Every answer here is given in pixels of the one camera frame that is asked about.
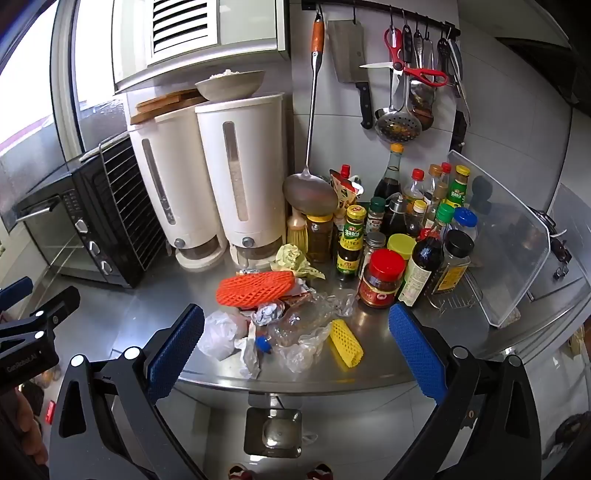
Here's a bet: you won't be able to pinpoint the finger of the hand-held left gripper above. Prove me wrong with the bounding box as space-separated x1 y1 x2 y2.
0 286 82 343
0 276 34 311

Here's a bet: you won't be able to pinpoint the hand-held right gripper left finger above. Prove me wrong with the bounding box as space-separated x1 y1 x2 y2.
48 304 206 480

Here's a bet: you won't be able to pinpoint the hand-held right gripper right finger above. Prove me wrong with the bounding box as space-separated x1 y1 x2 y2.
385 303 543 480

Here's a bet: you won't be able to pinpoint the white plastic bag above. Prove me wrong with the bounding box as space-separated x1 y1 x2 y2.
198 309 251 361

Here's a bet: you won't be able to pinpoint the yellow foam fruit net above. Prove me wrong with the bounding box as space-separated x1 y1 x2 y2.
329 318 363 370

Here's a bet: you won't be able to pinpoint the small white plastic film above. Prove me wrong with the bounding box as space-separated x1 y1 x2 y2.
235 336 263 380

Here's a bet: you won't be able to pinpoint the clear plastic wrap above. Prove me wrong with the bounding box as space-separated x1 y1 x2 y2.
322 290 359 320

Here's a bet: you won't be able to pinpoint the orange foam fruit net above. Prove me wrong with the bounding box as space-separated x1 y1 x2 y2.
217 270 297 309

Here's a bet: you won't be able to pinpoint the clear plastic bag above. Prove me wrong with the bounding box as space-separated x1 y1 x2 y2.
276 323 334 374

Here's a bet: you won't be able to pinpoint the clear plastic bottle blue cap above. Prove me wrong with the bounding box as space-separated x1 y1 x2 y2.
256 300 334 357

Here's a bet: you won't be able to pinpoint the metal trash bin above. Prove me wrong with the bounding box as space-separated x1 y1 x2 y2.
244 406 304 459

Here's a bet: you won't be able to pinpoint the person's left hand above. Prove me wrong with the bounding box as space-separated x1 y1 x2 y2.
15 390 49 468

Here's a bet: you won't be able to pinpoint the black toaster oven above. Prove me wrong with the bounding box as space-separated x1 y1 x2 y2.
13 138 145 289

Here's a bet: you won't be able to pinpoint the red lid chili sauce jar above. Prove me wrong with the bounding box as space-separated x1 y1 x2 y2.
357 248 406 309

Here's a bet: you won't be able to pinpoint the dark soy sauce bottle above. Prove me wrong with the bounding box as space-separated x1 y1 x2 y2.
396 230 447 308

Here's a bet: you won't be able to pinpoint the black cap spice jar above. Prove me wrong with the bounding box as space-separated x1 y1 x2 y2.
427 229 476 296

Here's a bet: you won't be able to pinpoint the small jar silver lid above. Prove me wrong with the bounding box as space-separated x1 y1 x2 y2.
362 232 387 269

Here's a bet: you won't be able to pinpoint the green label sauce bottle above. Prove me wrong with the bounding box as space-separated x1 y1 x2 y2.
335 204 368 278

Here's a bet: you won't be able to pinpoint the dark glass oil cruet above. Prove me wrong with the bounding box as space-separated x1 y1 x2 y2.
385 193 410 237

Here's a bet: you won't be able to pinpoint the green cap clear bottle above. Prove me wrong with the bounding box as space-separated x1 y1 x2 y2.
433 202 456 237

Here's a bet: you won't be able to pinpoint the green cap spice bottle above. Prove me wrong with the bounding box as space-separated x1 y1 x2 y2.
366 197 387 237

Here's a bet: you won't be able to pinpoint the yellow-green crumpled wrapper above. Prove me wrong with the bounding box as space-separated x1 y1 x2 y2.
270 243 327 281

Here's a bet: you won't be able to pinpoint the clear plastic splash guard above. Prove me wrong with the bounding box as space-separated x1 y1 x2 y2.
444 150 553 329

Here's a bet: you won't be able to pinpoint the yellow lid oil jar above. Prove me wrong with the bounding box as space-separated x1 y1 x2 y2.
305 213 334 265

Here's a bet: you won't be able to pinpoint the red cap oil bottle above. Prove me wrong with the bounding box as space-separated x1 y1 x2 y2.
402 168 426 205

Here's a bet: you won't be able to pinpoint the bamboo pot brush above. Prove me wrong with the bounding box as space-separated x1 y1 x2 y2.
286 208 310 251

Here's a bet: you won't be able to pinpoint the white rice dispenser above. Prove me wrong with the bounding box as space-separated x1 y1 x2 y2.
195 92 297 273
128 107 228 271

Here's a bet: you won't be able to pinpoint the yellow cap green label bottle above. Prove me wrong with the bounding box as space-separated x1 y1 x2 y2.
445 164 472 209

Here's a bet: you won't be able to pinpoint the orange cap clear bottle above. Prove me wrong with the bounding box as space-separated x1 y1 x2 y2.
427 163 447 205

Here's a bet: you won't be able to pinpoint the tall dark bottle yellow cap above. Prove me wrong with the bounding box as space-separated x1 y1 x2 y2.
372 143 406 206

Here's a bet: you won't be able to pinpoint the window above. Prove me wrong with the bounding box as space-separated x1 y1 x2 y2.
0 0 131 160

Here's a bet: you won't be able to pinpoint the steel slotted skimmer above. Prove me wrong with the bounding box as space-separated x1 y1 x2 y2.
374 23 424 144

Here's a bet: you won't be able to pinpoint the wooden cutting board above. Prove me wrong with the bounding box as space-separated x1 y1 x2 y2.
129 89 208 126

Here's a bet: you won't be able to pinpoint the steel ladle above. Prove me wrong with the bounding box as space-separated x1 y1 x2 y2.
410 28 437 132

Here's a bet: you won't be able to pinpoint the grey bowl of rice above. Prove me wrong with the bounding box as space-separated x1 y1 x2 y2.
194 69 267 103

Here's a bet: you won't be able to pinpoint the red scissors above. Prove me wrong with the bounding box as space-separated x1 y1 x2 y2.
359 27 450 88

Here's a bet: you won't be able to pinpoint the white louvered cabinet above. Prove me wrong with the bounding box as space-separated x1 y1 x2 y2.
111 0 290 94

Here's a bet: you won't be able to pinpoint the black handled peeler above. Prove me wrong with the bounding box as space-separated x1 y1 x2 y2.
436 36 472 127

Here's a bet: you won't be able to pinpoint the steel cleaver black handle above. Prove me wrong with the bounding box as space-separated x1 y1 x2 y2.
327 20 375 131

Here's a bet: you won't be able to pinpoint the black utensil rail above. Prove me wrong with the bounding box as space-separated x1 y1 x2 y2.
301 0 462 38

